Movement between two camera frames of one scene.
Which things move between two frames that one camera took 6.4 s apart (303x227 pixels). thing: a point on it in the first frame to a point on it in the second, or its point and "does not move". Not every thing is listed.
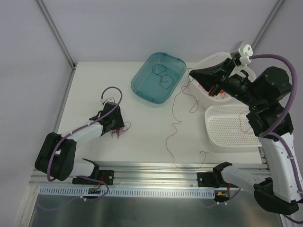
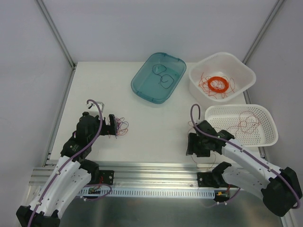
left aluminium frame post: [56, 33] does not move
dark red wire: [179, 122] to [191, 123]
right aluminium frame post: [275, 11] does not move
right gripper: [224, 77] to [194, 144]
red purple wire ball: [120, 130] does not move
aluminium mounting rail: [140, 175] does not move
